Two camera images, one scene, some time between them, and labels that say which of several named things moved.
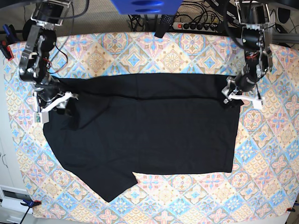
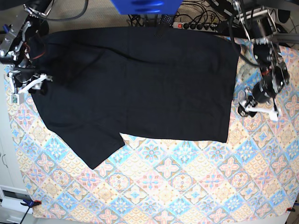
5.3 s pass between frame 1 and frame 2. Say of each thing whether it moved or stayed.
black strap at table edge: stayed
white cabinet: stayed
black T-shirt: moved
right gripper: moved
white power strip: stayed
